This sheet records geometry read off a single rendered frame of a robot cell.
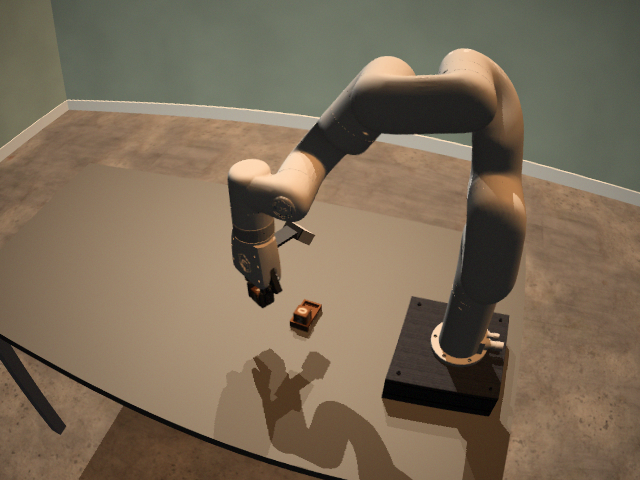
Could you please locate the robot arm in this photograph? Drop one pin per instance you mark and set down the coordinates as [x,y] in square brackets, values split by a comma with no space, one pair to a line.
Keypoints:
[463,100]

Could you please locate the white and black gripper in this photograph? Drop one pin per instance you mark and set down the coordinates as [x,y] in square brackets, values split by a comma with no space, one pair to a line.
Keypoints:
[254,261]

